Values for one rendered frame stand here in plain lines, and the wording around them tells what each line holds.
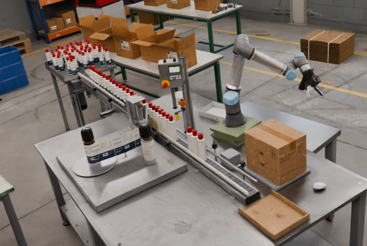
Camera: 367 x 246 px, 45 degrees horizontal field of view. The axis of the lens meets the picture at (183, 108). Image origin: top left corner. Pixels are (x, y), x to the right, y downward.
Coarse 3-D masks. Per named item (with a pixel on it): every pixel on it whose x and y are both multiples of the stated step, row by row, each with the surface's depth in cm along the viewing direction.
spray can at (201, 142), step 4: (200, 136) 289; (200, 140) 290; (204, 140) 291; (200, 144) 291; (204, 144) 292; (200, 148) 292; (204, 148) 293; (200, 152) 294; (204, 152) 294; (200, 156) 295; (204, 156) 295; (204, 160) 296
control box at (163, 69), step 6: (162, 60) 313; (168, 60) 312; (162, 66) 307; (180, 66) 306; (162, 72) 309; (168, 72) 308; (162, 78) 311; (168, 78) 310; (162, 84) 313; (168, 84) 312; (174, 84) 312; (180, 84) 312
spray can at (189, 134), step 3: (189, 129) 299; (189, 132) 300; (189, 135) 300; (189, 138) 301; (189, 141) 302; (189, 144) 304; (189, 147) 305; (192, 147) 304; (189, 150) 306; (192, 150) 305
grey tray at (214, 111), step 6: (216, 102) 378; (204, 108) 373; (210, 108) 379; (216, 108) 378; (222, 108) 376; (204, 114) 365; (210, 114) 360; (216, 114) 368; (222, 114) 366; (216, 120) 358
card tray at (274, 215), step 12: (276, 192) 260; (264, 204) 257; (276, 204) 255; (288, 204) 253; (252, 216) 249; (264, 216) 247; (276, 216) 246; (288, 216) 245; (300, 216) 244; (264, 228) 234; (276, 228) 238; (288, 228) 233
